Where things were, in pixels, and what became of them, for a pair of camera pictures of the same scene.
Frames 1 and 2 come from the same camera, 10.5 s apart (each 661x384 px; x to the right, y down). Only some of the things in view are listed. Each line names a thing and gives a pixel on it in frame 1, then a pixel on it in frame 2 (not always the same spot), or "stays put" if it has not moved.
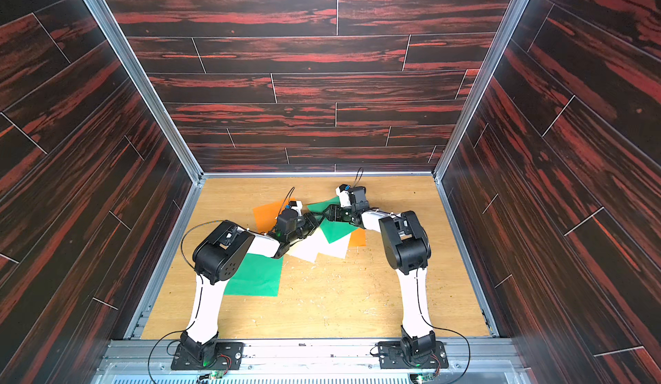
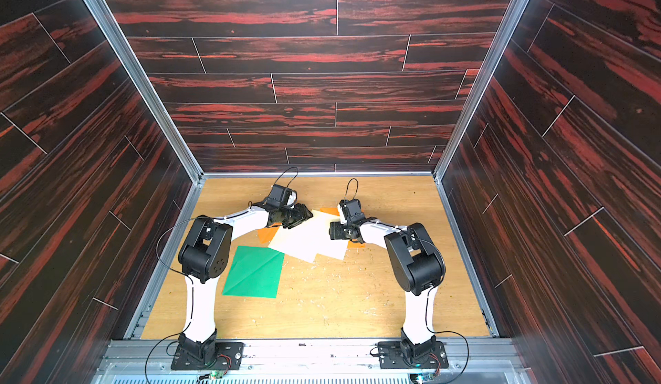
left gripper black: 311,223 to 301,215
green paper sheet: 256,275 stays put
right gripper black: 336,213 to 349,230
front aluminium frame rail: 487,361 stays put
